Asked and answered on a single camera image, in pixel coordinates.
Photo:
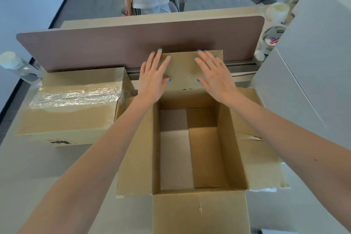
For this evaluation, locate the white plastic tub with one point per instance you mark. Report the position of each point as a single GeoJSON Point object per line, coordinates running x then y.
{"type": "Point", "coordinates": [277, 13]}

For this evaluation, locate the person's left forearm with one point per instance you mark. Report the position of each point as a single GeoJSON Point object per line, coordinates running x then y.
{"type": "Point", "coordinates": [87, 170]}

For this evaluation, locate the clear bottle white cap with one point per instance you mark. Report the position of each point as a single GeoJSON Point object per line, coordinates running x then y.
{"type": "Point", "coordinates": [16, 66]}

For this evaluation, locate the small white round cap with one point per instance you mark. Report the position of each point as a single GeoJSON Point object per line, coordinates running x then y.
{"type": "Point", "coordinates": [259, 55]}

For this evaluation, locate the white tape roll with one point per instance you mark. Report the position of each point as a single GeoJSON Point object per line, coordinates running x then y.
{"type": "Point", "coordinates": [271, 37]}

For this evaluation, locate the person's left hand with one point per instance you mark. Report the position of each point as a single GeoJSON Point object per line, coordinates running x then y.
{"type": "Point", "coordinates": [152, 80]}

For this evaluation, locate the brown cardboard box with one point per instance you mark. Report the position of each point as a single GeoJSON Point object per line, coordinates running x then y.
{"type": "Point", "coordinates": [200, 214]}
{"type": "Point", "coordinates": [68, 121]}

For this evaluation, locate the person's right hand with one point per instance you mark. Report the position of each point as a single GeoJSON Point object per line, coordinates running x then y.
{"type": "Point", "coordinates": [219, 80]}

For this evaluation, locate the person's right forearm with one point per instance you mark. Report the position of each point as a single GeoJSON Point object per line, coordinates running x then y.
{"type": "Point", "coordinates": [296, 146]}

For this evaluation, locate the mauve desk divider panel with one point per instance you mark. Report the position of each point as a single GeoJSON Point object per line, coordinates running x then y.
{"type": "Point", "coordinates": [109, 44]}

